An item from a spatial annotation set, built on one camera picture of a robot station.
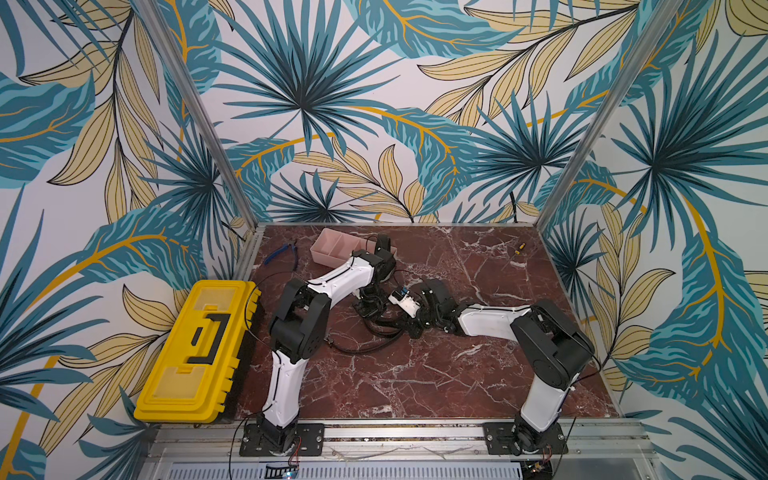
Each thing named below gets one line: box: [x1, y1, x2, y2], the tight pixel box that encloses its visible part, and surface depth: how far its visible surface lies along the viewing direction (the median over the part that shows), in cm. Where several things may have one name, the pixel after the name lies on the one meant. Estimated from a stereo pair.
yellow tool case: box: [134, 280, 262, 424], surface depth 71 cm
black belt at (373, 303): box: [325, 290, 422, 353], surface depth 84 cm
